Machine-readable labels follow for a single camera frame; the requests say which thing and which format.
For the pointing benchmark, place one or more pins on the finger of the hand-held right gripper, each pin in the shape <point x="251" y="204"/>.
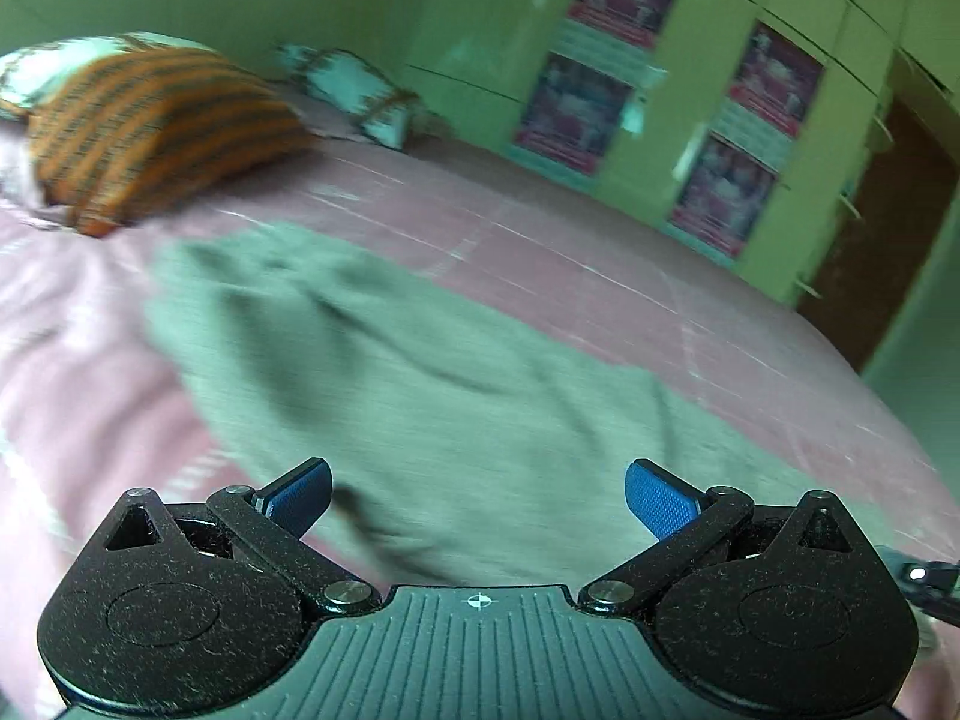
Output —
<point x="926" y="577"/>

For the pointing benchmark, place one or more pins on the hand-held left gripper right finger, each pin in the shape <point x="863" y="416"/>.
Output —
<point x="664" y="499"/>

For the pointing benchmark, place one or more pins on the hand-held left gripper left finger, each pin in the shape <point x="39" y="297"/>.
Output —
<point x="300" y="499"/>

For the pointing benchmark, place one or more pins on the green cloth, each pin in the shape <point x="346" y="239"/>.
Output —
<point x="450" y="390"/>

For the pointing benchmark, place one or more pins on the pink checked bed sheet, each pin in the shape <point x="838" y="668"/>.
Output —
<point x="600" y="270"/>

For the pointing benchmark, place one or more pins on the brown wooden door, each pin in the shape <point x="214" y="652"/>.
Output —
<point x="877" y="240"/>

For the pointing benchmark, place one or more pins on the orange striped pillow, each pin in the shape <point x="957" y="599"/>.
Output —
<point x="165" y="135"/>

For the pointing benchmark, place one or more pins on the white patterned pillow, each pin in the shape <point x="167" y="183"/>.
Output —
<point x="352" y="94"/>
<point x="52" y="64"/>

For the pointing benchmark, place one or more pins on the green wardrobe with posters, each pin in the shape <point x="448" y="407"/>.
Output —
<point x="697" y="82"/>

